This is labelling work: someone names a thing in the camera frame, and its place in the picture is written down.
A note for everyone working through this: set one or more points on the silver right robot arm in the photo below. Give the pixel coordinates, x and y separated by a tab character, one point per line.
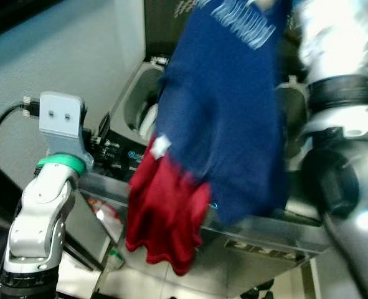
339	37

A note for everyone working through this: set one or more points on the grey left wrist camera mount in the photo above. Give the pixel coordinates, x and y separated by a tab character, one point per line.
62	124

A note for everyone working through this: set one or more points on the red garment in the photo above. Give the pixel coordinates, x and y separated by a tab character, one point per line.
165	212

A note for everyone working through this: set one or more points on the black robot foot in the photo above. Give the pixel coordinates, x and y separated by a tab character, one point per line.
258	290

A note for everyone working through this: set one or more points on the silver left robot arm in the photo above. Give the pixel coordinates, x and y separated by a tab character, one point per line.
40	212

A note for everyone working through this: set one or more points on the dark blue garment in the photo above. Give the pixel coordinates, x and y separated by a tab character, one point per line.
221	124

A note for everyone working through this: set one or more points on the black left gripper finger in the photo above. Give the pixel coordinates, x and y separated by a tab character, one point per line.
104	126

